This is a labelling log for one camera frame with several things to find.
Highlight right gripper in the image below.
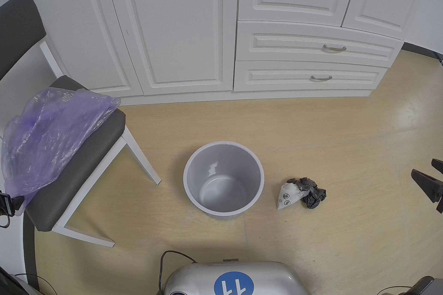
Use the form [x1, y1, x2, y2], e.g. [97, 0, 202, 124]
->
[411, 158, 443, 215]

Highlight black plastic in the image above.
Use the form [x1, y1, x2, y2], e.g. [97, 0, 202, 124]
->
[287, 177, 327, 209]

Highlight white printed wrapper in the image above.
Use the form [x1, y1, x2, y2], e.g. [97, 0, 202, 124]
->
[277, 182, 302, 210]

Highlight purple plastic bag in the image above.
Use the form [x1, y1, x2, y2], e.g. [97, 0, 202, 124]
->
[1, 87, 122, 207]

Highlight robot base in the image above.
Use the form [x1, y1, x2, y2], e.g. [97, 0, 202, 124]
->
[163, 261, 312, 295]

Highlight white trash bin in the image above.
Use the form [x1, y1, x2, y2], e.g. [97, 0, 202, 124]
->
[183, 141, 266, 221]

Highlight white wardrobe with drawers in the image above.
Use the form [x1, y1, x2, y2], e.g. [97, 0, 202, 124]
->
[10, 0, 426, 107]

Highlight grey and white chair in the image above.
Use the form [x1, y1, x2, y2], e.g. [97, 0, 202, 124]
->
[0, 0, 162, 248]

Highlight black cable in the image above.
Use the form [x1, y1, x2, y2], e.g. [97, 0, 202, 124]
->
[158, 250, 198, 292]
[375, 284, 416, 295]

